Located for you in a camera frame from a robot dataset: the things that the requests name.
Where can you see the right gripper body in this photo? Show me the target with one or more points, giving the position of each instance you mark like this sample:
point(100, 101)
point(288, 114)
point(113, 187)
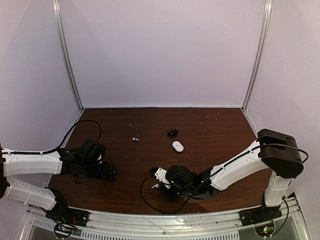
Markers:
point(172, 197)

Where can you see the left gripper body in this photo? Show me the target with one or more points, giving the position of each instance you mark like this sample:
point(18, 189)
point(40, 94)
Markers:
point(102, 173)

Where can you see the white charging case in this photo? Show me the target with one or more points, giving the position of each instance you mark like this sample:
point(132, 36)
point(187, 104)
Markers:
point(177, 146)

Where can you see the black charging case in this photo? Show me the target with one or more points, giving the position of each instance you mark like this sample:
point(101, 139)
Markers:
point(172, 132)

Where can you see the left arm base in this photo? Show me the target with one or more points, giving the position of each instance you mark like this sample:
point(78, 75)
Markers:
point(67, 223)

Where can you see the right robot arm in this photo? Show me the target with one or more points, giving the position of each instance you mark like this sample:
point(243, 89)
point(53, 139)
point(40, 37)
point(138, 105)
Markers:
point(271, 150)

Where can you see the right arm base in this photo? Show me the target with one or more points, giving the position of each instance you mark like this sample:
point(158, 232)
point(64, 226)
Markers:
point(262, 218)

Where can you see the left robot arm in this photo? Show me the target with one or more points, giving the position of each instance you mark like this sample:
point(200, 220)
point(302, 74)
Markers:
point(86, 160)

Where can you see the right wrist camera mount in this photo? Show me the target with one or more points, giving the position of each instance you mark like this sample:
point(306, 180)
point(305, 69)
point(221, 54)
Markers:
point(159, 174)

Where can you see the front aluminium rail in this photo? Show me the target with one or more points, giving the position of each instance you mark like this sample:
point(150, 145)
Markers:
point(225, 225)

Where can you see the left aluminium frame post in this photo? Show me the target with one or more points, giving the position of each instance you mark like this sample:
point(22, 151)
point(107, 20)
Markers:
point(65, 54)

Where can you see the aluminium frame post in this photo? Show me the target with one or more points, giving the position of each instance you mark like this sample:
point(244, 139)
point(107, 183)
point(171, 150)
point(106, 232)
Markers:
point(65, 54)
point(264, 31)

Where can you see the right aluminium frame post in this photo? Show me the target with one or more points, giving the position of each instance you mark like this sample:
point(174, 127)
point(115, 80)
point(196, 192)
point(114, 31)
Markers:
point(264, 31)

